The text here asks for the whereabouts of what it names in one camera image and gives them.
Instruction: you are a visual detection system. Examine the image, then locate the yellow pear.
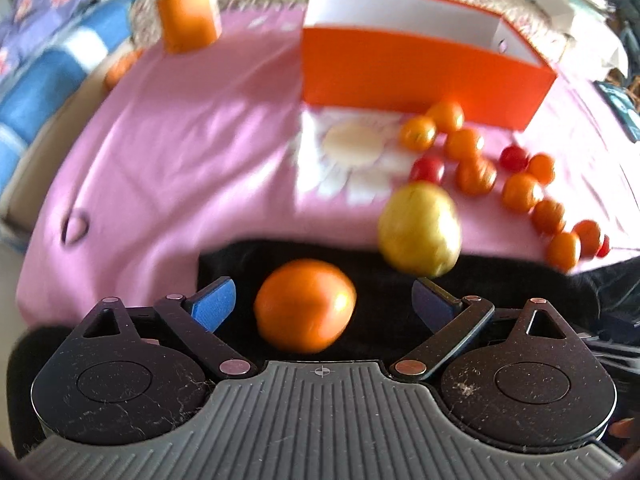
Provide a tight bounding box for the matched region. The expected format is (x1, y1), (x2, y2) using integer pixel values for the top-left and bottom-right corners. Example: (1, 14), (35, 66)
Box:
(378, 181), (462, 278)

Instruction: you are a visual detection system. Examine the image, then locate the large orange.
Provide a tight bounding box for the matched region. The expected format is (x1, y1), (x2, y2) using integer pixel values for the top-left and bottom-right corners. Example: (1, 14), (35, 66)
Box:
(254, 259), (357, 354)

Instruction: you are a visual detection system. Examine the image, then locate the orange tangerine front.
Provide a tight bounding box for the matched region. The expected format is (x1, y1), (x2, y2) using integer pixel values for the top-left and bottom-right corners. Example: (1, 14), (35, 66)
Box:
(544, 232), (582, 273)

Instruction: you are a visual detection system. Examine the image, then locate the reddish orange tangerine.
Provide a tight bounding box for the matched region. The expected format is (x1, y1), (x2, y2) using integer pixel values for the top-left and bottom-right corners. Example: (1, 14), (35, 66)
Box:
(530, 198), (566, 236)

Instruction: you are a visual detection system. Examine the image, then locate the orange tangerine centre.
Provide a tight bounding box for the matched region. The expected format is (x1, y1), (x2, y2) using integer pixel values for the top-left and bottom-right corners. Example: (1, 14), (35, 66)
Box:
(500, 172), (544, 214)

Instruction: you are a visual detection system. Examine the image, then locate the dark orange tangerine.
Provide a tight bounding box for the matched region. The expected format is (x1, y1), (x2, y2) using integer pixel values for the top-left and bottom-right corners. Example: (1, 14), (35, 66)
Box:
(454, 157), (497, 197)

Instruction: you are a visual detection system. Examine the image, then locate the red cherry tomato left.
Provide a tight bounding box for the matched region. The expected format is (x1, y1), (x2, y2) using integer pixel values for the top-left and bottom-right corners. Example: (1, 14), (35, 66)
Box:
(409, 155), (445, 185)

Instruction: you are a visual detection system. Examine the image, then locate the red cherry tomato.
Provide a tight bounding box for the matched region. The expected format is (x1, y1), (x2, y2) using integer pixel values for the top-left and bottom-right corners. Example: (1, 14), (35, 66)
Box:
(597, 235), (611, 258)
(499, 144), (530, 174)
(409, 155), (445, 185)

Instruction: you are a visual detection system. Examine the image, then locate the reddish tangerine by finger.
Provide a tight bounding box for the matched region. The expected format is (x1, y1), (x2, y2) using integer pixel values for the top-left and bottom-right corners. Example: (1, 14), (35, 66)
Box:
(572, 219), (604, 259)

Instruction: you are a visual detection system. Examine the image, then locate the red cherry tomato right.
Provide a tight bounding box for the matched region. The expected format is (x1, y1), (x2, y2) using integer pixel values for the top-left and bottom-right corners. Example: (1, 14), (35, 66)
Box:
(597, 235), (611, 258)

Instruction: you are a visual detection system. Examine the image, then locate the pink tablecloth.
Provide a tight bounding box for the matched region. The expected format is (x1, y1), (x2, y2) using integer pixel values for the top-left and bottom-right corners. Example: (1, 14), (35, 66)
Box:
(16, 9), (639, 325)

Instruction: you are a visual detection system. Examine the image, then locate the red cherry tomato middle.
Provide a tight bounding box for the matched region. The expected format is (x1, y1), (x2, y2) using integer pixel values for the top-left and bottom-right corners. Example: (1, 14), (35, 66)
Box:
(499, 144), (530, 174)

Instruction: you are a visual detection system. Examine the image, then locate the orange tangerine middle back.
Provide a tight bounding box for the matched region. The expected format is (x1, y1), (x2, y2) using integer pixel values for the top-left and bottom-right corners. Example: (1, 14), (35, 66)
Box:
(444, 128), (485, 162)

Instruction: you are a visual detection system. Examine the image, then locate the orange tangerine right back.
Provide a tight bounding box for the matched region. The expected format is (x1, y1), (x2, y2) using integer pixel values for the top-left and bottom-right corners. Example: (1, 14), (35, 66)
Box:
(526, 153), (555, 186)

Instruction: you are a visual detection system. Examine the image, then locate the small orange tangerine left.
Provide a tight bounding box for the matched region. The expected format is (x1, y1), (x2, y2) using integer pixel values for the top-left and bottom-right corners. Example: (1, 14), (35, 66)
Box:
(399, 115), (437, 153)

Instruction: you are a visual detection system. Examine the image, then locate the orange tangerine back top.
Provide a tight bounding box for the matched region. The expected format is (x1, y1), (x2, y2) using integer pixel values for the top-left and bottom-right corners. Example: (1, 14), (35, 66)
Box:
(426, 101), (465, 133)

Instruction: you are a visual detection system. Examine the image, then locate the teal book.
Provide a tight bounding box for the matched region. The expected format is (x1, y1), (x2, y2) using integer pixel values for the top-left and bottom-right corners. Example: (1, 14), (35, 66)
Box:
(593, 81), (640, 143)

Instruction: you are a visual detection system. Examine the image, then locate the blue white striped blanket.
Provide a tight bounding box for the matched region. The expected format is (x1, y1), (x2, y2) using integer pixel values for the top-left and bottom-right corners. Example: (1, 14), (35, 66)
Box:
(1, 0), (134, 188)

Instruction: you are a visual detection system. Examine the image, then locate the orange cardboard box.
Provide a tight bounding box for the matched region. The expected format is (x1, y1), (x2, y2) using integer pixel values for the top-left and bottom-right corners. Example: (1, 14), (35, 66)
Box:
(300, 0), (556, 130)

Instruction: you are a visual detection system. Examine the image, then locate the white cloth under books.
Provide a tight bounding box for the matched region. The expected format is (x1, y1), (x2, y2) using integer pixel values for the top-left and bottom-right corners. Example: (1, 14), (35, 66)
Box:
(514, 0), (629, 82)

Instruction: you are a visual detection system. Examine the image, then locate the orange white cup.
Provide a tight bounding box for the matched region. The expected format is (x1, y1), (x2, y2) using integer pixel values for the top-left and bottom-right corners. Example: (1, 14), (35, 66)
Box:
(153, 0), (222, 54)

